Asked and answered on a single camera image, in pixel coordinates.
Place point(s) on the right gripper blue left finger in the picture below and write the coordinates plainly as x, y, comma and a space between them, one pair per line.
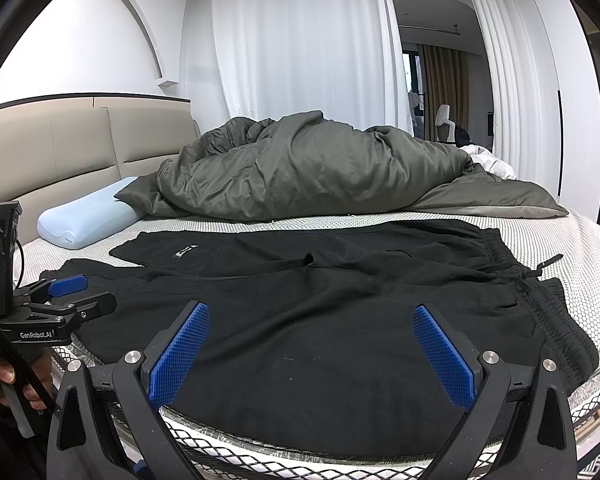
146, 380

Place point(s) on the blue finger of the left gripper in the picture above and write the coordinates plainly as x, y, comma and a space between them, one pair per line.
67, 286
90, 307

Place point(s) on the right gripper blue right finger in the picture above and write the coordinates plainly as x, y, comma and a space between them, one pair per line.
474, 381

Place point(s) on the black pants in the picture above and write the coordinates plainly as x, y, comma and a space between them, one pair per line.
311, 344

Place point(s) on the person's left hand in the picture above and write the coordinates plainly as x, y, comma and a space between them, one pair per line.
42, 368

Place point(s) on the light blue pillow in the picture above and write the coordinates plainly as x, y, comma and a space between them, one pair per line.
89, 219

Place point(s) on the beige upholstered headboard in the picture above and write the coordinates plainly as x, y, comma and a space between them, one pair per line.
54, 149

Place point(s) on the white blanket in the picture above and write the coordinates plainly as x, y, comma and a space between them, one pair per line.
489, 162

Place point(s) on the white sheer curtain right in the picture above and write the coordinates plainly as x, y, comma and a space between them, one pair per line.
525, 114

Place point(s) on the white sheer curtain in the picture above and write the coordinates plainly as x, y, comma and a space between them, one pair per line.
525, 114
341, 57

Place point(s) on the dark grey duvet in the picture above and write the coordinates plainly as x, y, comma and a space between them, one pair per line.
305, 165

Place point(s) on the white office chair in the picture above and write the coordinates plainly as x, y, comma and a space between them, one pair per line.
445, 128

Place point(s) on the white wardrobe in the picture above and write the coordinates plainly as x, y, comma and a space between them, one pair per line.
578, 100

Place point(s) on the olive brown curtain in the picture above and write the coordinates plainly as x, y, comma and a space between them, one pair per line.
446, 82

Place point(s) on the white sheer curtain left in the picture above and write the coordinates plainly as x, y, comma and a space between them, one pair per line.
341, 57

